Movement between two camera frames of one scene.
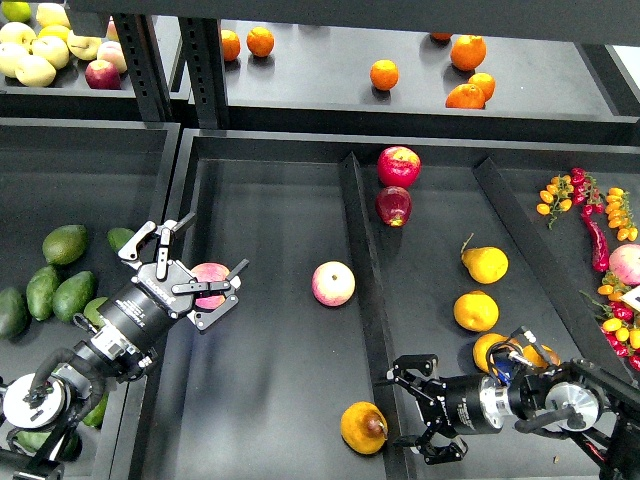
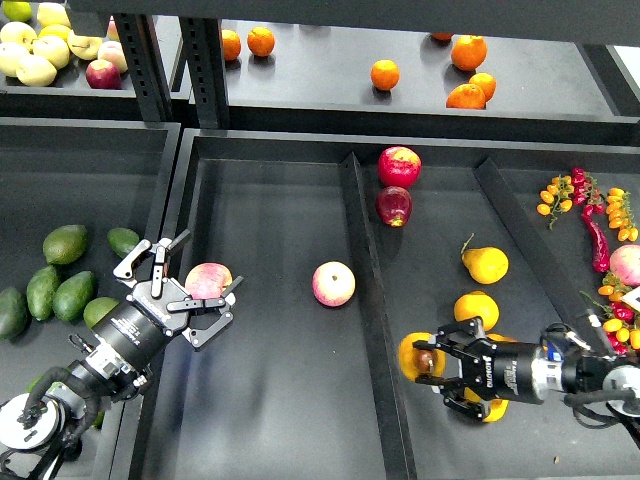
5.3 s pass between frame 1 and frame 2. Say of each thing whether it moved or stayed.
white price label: stayed
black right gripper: moved
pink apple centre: stayed
